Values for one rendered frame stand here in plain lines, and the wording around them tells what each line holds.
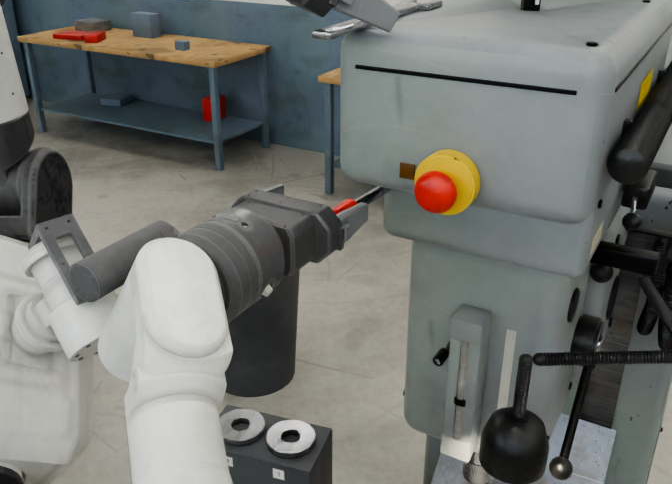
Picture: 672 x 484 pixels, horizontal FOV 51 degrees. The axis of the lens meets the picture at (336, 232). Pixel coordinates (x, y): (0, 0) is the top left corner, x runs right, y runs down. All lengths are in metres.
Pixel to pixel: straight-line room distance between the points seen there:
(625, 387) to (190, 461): 1.07
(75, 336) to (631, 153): 0.52
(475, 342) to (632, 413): 0.66
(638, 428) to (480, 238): 0.77
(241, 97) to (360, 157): 5.79
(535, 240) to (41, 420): 0.53
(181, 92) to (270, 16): 1.29
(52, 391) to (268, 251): 0.28
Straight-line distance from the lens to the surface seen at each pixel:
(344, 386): 3.28
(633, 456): 1.54
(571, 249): 0.79
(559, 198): 0.66
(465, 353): 0.88
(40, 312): 0.76
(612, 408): 1.48
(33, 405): 0.77
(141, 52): 6.01
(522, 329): 0.89
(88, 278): 0.59
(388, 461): 2.93
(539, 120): 0.65
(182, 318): 0.52
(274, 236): 0.64
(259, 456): 1.33
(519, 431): 0.79
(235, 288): 0.60
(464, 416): 0.94
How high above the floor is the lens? 2.00
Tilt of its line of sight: 25 degrees down
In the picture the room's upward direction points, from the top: straight up
